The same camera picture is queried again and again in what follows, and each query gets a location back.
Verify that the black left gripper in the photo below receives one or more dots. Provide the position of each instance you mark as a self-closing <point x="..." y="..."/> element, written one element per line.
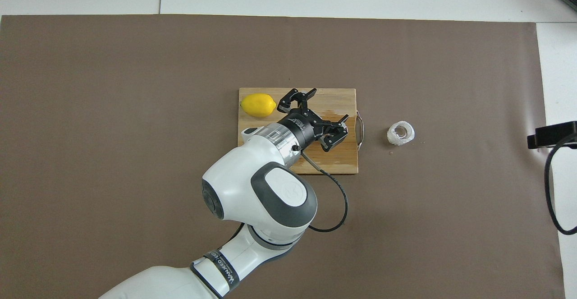
<point x="303" y="130"/>

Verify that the clear textured glass cup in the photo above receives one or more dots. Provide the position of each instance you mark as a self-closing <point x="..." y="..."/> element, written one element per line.
<point x="400" y="133"/>

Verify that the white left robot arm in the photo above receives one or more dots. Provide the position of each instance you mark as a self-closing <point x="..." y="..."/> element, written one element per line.
<point x="252" y="186"/>

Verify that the wooden cutting board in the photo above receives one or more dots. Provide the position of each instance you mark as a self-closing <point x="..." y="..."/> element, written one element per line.
<point x="342" y="100"/>

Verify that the yellow lemon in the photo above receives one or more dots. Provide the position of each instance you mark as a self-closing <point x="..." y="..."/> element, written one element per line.
<point x="258" y="105"/>

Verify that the brown paper table mat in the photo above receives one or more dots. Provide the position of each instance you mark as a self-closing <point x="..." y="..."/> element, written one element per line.
<point x="135" y="109"/>

